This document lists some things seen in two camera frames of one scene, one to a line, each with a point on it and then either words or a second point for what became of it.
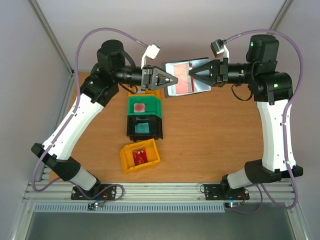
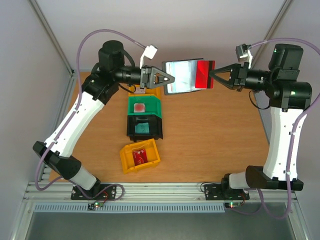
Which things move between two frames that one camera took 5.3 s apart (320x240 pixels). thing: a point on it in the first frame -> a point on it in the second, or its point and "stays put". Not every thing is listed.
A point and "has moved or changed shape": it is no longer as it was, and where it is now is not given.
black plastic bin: [155, 127] stays put
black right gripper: [223, 72] -> [242, 77]
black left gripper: [150, 78] stays put
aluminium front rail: [259, 192] stays put
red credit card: [181, 72] has moved or changed shape
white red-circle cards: [139, 107] stays put
